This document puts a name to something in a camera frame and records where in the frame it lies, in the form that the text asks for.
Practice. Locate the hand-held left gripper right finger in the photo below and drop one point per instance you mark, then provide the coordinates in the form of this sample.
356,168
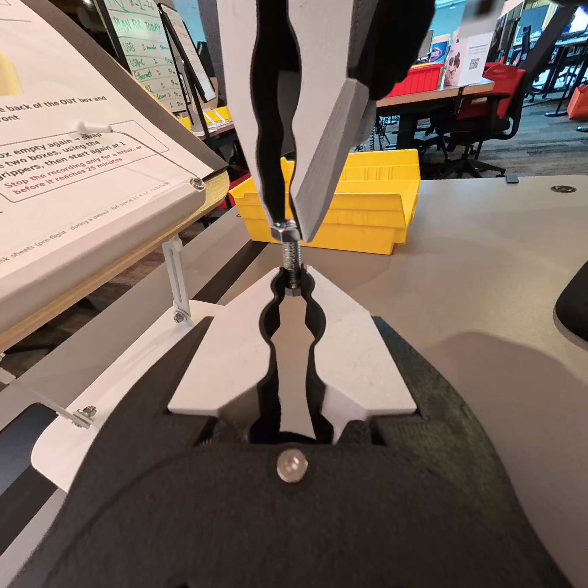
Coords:
358,367

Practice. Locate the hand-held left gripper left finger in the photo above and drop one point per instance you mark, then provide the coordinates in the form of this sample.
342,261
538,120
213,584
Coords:
225,367

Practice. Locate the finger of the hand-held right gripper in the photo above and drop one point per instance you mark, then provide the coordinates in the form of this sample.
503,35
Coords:
321,69
236,55

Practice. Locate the silver hex nut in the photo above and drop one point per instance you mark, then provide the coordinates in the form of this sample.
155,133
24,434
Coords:
293,291

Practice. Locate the silver hex bolt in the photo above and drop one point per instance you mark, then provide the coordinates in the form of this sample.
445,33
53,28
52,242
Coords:
292,262

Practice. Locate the yellow plastic bin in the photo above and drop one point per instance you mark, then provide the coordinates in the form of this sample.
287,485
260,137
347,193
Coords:
363,220

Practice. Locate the stand fastening screw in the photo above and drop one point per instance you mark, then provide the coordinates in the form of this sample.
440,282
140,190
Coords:
86,412
181,317

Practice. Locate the red storage bin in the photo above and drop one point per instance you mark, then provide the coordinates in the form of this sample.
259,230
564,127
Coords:
418,80

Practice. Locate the wipes canister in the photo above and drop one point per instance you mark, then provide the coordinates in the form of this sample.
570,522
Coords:
439,49

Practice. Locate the small easel whiteboard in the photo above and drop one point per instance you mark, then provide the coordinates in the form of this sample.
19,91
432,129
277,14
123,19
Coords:
188,50

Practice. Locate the small yellow tray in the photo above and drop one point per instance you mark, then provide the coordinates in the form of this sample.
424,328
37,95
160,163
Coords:
225,114

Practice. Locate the wooden office desk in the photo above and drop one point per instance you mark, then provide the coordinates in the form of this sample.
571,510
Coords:
413,100

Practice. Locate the white printed box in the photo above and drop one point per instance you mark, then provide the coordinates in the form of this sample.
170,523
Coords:
477,59

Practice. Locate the whiteboard with green writing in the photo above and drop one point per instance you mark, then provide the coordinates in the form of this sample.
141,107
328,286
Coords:
142,55

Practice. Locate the red and black office chair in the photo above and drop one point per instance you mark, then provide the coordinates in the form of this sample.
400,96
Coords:
503,92

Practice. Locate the white tethered pin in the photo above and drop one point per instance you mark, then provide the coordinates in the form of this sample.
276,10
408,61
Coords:
89,126

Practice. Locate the clear acrylic support leg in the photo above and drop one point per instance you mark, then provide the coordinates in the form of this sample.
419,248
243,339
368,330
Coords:
59,409

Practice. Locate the printed instruction sheet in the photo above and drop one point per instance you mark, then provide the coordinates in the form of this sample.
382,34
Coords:
55,55

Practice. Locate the orange bag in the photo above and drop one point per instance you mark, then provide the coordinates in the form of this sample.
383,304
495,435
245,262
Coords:
579,103

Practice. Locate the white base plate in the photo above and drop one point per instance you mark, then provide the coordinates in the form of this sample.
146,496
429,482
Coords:
128,367

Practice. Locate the white slotted support bracket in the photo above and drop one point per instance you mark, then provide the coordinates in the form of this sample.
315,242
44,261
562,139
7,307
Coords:
177,275

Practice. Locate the silver frame screw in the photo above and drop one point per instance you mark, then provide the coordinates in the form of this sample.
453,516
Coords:
198,183

